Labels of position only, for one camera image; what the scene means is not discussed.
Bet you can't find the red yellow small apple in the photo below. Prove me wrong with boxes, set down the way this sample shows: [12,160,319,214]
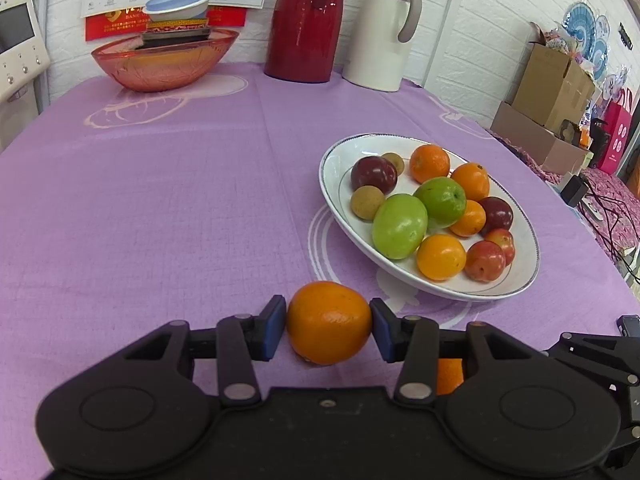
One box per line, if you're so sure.
[484,228,516,266]

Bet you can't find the large yellow-orange citrus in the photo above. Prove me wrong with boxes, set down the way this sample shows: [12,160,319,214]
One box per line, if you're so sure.
[450,162,490,202]

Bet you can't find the green apple round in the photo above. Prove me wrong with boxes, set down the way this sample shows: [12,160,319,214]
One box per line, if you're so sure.
[371,194,428,260]

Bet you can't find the upper cardboard box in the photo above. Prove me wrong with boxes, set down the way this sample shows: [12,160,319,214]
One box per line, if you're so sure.
[511,44,596,134]

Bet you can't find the orange mandarin back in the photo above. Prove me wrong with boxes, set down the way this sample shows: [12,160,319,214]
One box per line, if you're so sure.
[436,359,464,396]

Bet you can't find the blue lidded bowl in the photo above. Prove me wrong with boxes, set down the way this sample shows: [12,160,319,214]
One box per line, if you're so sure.
[142,0,209,22]

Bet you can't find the green oblong apple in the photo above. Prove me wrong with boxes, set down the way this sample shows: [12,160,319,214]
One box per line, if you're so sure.
[413,177,466,232]

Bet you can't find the dark patterned bowls stack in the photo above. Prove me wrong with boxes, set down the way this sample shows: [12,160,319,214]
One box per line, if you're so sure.
[136,18,212,50]

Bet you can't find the red glass bowl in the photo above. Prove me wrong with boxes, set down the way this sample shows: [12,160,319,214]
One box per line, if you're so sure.
[91,28,239,93]

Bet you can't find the tan longan fruit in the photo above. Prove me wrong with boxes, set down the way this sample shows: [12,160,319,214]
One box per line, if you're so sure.
[349,185,385,221]

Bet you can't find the purple tablecloth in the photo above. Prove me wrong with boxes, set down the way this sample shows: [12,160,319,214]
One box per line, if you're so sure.
[1,64,639,479]

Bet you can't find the red thermos jug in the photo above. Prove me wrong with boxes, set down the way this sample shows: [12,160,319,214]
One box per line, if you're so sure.
[264,0,343,84]

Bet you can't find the pink gift bag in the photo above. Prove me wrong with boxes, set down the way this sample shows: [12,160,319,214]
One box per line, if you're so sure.
[597,87,634,174]

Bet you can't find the patterned sofa cover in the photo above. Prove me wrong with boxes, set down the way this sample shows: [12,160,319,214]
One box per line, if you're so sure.
[487,129,640,286]

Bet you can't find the dark red plum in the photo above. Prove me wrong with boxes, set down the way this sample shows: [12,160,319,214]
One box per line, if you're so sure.
[350,156,397,194]
[480,196,513,236]

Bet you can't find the yellow orange round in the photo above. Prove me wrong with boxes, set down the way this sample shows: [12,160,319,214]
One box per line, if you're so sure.
[449,200,486,238]

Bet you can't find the white water dispenser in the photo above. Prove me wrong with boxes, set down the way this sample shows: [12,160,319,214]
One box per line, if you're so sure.
[0,0,51,151]

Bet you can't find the orange mandarin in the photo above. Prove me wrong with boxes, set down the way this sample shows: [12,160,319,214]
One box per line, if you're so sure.
[409,144,450,184]
[436,359,464,396]

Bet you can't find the blue decorative plates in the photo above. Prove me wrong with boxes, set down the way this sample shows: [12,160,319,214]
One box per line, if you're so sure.
[560,1,629,101]

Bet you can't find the yellow orange with stem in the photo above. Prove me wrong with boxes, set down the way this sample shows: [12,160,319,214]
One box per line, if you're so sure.
[416,233,466,282]

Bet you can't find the white ceramic plate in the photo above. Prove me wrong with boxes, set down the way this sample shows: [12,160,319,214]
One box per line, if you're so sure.
[318,132,542,302]

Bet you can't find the white thermos jug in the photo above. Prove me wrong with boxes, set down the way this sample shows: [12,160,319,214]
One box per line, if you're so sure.
[342,0,422,92]

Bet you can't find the lower cardboard box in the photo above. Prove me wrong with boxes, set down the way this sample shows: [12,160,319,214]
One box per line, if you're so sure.
[490,102,587,176]

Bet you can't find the cardboard box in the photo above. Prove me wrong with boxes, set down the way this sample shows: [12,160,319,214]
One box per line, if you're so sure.
[490,102,587,176]
[511,44,596,134]

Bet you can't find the black power adapter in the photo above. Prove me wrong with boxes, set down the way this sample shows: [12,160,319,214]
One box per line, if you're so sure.
[560,174,588,208]

